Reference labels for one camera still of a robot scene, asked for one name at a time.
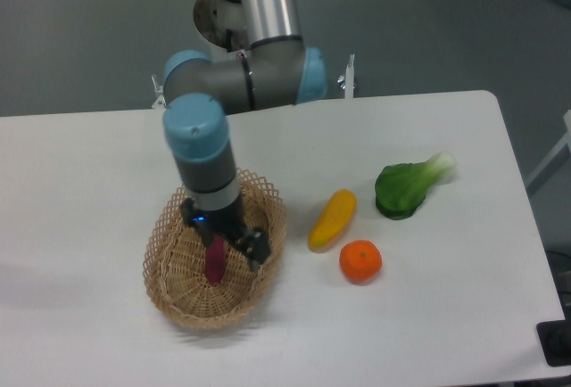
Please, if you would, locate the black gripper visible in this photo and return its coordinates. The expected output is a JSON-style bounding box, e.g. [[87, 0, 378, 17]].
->
[[179, 196, 271, 272]]

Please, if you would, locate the purple sweet potato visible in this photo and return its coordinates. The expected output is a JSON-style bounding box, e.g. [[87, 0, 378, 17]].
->
[[204, 235, 227, 284]]

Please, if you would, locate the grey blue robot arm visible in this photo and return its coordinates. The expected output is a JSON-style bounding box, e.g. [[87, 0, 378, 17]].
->
[[162, 0, 327, 270]]

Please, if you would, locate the oval wicker basket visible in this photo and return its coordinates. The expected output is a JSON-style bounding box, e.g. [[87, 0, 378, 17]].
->
[[143, 169, 286, 330]]

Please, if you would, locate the yellow mango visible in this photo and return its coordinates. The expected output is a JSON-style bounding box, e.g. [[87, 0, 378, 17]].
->
[[308, 189, 357, 251]]

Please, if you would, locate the orange tangerine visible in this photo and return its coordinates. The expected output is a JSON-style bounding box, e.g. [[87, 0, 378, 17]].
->
[[339, 240, 383, 284]]

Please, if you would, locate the green bok choy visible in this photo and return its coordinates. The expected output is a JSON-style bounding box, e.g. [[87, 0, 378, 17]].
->
[[375, 152, 456, 220]]

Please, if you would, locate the black device at table edge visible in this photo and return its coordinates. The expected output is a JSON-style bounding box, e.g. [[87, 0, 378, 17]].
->
[[536, 320, 570, 367]]

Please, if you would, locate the white metal base frame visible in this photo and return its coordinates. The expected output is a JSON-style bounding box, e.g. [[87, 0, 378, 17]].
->
[[151, 74, 166, 109]]

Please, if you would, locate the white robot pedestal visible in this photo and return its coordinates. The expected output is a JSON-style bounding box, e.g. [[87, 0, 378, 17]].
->
[[209, 44, 245, 62]]

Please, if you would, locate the white bracket with screw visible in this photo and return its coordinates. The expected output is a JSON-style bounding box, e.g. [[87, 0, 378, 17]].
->
[[337, 53, 356, 99]]

